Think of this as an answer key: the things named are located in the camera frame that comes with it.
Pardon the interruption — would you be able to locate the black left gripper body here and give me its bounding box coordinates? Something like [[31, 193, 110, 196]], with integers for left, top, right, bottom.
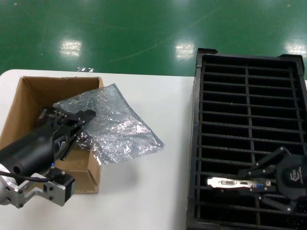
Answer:
[[0, 124, 79, 177]]

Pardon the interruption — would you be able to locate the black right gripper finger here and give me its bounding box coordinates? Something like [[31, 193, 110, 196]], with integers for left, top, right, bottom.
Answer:
[[248, 186, 296, 213], [236, 146, 292, 180]]

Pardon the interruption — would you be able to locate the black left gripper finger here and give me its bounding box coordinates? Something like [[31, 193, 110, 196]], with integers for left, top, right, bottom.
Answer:
[[39, 108, 97, 129], [60, 126, 84, 161]]

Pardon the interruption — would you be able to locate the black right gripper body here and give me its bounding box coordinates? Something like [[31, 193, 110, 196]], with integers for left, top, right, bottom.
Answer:
[[274, 154, 307, 200]]

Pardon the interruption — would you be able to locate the graphics card with silver bracket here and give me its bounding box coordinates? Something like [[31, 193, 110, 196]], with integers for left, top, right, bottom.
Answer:
[[207, 176, 273, 193]]

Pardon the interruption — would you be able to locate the silver antistatic bag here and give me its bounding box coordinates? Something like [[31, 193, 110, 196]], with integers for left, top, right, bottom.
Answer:
[[52, 82, 166, 166]]

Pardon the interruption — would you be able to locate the brown cardboard box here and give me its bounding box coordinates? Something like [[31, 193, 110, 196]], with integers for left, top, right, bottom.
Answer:
[[0, 76, 105, 195]]

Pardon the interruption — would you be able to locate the black slotted plastic container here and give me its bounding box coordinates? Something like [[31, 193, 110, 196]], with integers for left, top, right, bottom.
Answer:
[[186, 47, 307, 230]]

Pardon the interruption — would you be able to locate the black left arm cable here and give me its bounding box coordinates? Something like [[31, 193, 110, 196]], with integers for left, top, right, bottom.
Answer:
[[0, 170, 52, 184]]

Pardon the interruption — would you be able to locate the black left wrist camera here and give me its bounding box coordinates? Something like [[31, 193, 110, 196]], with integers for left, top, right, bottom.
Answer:
[[45, 167, 76, 203]]

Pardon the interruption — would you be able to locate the silver left camera mount bracket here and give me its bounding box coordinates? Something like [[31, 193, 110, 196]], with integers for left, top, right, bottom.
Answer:
[[13, 181, 67, 209]]

